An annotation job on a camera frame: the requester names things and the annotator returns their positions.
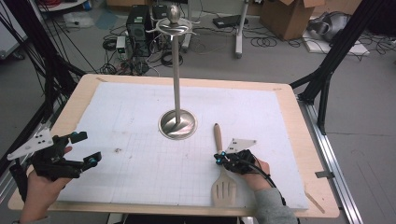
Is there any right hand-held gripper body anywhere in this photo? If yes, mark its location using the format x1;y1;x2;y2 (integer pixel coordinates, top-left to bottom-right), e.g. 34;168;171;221
222;138;258;175

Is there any white grid mat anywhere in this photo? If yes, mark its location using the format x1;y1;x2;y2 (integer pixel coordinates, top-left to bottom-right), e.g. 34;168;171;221
57;81;309;210

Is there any small white electronics box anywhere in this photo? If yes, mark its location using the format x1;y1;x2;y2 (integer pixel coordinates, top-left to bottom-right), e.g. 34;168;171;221
115;35;127;54

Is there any flat black device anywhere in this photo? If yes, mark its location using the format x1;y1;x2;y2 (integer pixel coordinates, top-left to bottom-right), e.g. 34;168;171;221
212;14;249;29

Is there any brown cardboard box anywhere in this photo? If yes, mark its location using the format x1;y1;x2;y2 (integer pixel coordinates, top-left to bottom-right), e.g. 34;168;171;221
260;0;327;41

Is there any steel utensil stand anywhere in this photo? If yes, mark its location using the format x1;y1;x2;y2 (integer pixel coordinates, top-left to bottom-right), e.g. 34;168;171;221
145;4;201;141

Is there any white cabinet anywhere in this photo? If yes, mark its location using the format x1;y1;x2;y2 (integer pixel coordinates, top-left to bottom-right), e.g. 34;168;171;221
0;0;30;61

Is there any black metal frame strut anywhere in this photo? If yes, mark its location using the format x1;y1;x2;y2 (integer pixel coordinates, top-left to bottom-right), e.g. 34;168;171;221
0;0;87;169
289;0;388;135

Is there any beige slotted spatula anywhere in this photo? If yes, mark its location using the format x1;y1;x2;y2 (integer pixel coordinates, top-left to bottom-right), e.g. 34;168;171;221
210;122;238;208

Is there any grey rounded device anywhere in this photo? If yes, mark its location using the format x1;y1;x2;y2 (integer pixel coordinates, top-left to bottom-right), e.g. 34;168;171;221
307;11;351;43

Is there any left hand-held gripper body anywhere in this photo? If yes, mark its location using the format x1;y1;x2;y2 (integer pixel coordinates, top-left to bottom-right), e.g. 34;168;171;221
7;126;87;182

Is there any black computer tower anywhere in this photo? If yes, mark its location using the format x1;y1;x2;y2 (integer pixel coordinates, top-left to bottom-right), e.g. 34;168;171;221
125;4;154;59

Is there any coiled black cable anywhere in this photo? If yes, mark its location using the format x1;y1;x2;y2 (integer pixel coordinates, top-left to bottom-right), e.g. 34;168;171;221
102;36;118;52
250;35;278;49
160;50;185;68

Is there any aluminium rail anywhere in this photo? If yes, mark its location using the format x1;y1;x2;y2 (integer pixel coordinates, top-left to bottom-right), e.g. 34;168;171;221
297;95;364;224
0;122;52;204

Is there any person's right hand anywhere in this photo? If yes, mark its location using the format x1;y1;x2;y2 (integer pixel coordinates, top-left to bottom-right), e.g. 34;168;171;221
240;158;272;192

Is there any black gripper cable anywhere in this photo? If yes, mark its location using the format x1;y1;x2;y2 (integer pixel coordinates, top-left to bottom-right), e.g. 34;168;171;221
245;158;288;207

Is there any white flat board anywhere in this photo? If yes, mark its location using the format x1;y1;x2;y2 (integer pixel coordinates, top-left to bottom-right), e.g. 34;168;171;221
303;29;372;57

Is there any clear plastic bag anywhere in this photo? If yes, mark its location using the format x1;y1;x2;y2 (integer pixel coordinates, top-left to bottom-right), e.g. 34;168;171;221
63;12;95;29

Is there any tan tape strip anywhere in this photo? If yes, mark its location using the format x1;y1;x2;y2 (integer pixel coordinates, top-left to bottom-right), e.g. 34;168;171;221
304;190;327;216

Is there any person's left hand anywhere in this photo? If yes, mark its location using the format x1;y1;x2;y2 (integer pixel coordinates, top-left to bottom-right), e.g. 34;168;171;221
19;146;74;224

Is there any grey metal bracket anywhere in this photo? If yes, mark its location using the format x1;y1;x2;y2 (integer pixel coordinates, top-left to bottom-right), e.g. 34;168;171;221
314;170;336;180

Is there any white metal stand leg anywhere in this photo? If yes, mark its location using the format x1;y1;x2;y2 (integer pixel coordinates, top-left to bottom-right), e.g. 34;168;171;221
234;0;250;60
181;0;194;52

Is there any white round table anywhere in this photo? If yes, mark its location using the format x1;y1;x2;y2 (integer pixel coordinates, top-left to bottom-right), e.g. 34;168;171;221
36;0;89;13

